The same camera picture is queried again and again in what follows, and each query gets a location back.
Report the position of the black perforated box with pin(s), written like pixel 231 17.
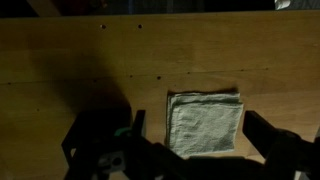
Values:
pixel 96 140

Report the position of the grey-white cloth towel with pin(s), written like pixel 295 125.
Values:
pixel 203 125

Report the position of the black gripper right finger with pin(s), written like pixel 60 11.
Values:
pixel 260 131

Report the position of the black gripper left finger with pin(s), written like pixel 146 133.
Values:
pixel 140 123

